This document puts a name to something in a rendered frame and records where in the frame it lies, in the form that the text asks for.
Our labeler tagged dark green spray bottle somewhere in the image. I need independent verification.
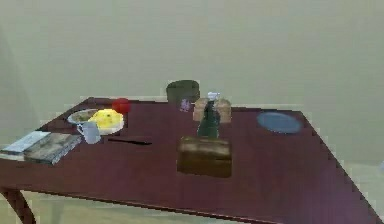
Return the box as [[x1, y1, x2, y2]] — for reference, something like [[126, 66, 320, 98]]
[[197, 91, 221, 139]]

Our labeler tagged small purple shaker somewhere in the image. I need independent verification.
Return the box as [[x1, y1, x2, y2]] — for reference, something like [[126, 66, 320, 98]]
[[179, 98, 192, 113]]

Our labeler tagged black knife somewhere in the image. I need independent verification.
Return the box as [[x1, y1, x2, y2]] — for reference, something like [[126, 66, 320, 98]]
[[107, 137, 153, 146]]

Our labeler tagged dark green pot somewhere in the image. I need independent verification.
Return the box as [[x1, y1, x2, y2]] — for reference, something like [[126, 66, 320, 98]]
[[165, 79, 201, 108]]

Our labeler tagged pale blue mug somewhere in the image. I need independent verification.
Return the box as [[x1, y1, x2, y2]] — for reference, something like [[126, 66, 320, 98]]
[[76, 120, 102, 145]]

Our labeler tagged dark red wooden table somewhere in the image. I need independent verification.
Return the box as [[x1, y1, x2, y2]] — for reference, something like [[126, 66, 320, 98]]
[[0, 96, 384, 224]]

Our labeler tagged red tomato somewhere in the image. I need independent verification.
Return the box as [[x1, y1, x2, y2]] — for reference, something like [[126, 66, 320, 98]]
[[111, 97, 132, 115]]

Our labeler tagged blue plate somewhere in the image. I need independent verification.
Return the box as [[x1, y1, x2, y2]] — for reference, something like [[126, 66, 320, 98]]
[[256, 111, 304, 135]]

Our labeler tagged pale blue book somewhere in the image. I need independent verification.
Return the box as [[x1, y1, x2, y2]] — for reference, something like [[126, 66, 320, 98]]
[[0, 130, 52, 156]]

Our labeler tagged grey empty bowl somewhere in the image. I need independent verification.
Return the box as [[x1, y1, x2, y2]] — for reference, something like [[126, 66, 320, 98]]
[[67, 108, 100, 126]]

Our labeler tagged light brown bread loaf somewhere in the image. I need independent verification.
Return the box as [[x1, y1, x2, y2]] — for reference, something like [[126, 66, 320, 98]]
[[192, 97, 232, 125]]

